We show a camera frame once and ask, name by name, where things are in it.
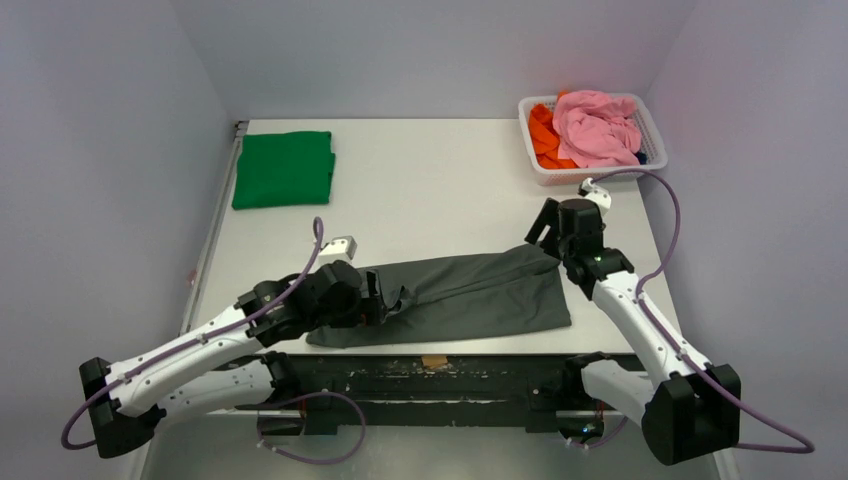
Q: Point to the folded green t-shirt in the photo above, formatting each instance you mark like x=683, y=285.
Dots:
x=285, y=169

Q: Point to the brown tape piece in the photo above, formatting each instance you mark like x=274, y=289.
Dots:
x=434, y=362

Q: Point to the white plastic laundry basket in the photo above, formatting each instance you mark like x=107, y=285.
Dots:
x=652, y=144

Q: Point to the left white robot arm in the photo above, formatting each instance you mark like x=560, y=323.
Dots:
x=227, y=362

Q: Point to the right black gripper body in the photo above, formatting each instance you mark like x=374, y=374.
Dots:
x=549, y=229

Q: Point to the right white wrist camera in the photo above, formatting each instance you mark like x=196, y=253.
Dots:
x=601, y=197

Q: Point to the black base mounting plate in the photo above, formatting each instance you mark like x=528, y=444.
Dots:
x=535, y=393

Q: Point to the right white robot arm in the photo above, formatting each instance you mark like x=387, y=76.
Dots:
x=677, y=400

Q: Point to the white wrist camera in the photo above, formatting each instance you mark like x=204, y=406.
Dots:
x=339, y=248
x=601, y=197

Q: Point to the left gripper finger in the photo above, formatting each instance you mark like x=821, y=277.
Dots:
x=372, y=284
x=372, y=312

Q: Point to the pink crumpled t-shirt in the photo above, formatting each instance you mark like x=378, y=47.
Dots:
x=596, y=129

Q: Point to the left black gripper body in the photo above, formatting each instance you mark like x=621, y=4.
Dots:
x=373, y=297

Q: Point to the orange t-shirt in basket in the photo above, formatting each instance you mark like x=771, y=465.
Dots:
x=545, y=140

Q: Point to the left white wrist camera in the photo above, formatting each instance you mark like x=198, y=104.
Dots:
x=339, y=248

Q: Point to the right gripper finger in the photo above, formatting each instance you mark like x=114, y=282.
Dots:
x=546, y=219
x=551, y=244

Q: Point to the dark grey t-shirt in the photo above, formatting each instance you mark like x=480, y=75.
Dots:
x=518, y=291

